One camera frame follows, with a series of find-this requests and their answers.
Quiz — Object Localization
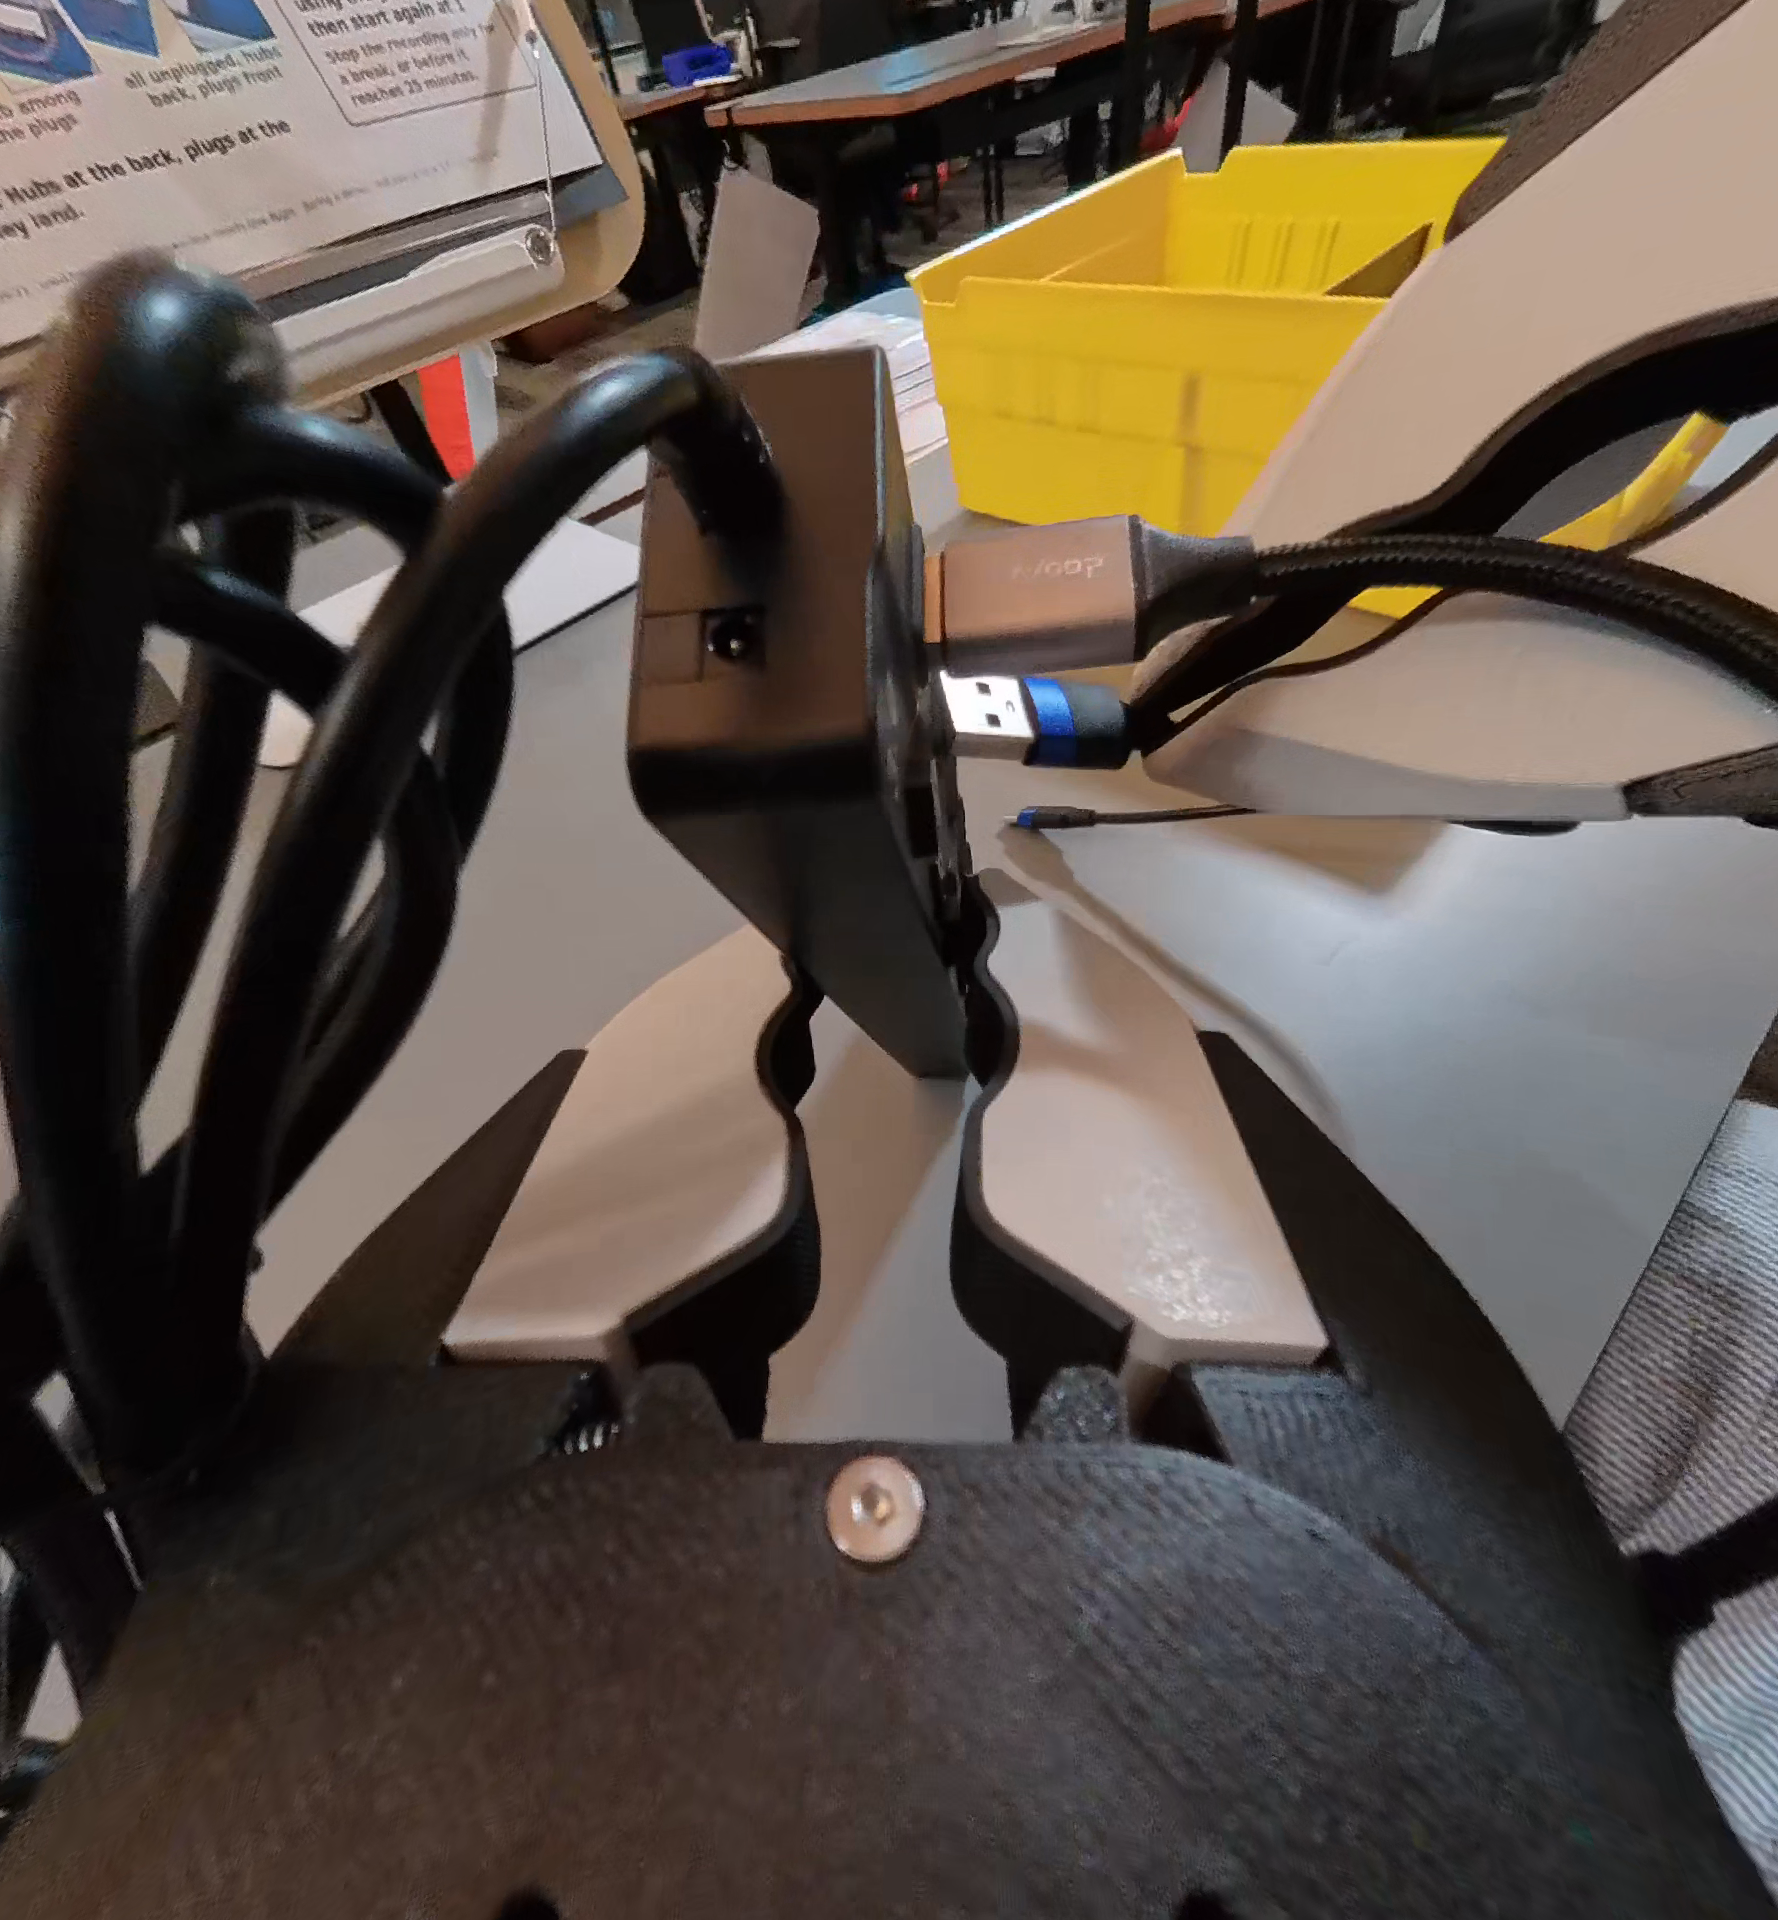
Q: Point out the red plastic bin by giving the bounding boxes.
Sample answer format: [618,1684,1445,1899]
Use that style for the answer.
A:
[417,358,473,483]

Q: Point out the yellow plastic bin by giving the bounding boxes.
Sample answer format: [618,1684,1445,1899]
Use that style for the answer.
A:
[903,141,1730,617]

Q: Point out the printed instruction sheet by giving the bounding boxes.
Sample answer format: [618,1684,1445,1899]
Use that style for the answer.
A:
[0,0,607,363]

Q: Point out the black USB hub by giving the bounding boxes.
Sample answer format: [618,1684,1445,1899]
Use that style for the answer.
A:
[627,344,981,1082]

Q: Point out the white card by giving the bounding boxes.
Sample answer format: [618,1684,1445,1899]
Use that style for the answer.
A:
[1182,60,1298,174]
[697,167,823,363]

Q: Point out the person's grey striped shirt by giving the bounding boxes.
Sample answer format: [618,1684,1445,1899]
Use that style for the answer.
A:
[1564,1103,1778,1920]

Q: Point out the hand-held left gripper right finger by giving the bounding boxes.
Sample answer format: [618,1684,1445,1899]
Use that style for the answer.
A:
[961,867,1329,1365]

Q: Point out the blue ring thin USB cable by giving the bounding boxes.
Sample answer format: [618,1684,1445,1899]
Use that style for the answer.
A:
[937,669,1257,834]

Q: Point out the grey plug braided USB cable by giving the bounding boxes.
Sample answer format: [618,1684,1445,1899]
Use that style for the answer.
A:
[924,514,1778,708]

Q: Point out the brown background table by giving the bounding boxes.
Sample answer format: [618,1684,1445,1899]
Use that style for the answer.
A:
[706,0,1311,138]

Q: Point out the thick black hub cable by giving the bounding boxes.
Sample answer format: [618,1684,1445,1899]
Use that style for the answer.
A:
[0,255,786,1847]

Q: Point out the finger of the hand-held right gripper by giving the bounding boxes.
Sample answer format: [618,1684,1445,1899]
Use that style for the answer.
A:
[1255,0,1778,550]
[1140,420,1778,824]

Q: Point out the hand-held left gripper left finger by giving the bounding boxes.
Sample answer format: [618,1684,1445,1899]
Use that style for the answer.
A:
[438,957,820,1365]

